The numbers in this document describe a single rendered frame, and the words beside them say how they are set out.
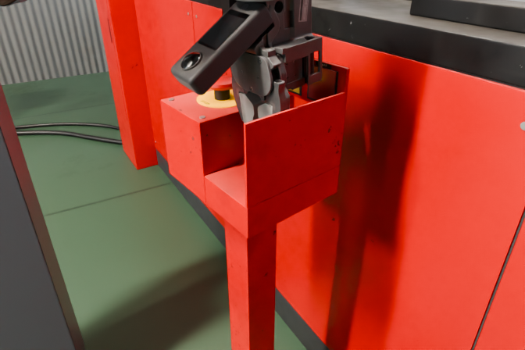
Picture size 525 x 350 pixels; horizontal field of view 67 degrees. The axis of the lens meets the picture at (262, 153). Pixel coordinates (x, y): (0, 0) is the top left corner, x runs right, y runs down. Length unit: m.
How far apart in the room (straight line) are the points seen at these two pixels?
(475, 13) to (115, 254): 1.31
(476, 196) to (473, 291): 0.15
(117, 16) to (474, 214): 1.52
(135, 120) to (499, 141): 1.60
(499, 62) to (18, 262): 0.82
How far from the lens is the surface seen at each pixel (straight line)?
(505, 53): 0.54
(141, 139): 1.95
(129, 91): 1.86
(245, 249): 0.61
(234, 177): 0.51
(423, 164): 0.63
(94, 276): 1.48
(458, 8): 0.64
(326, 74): 0.52
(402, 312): 0.80
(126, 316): 1.32
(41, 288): 0.91
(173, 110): 0.54
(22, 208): 0.80
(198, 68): 0.40
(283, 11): 0.45
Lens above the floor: 0.97
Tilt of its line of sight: 28 degrees down
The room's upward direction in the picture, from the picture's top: straight up
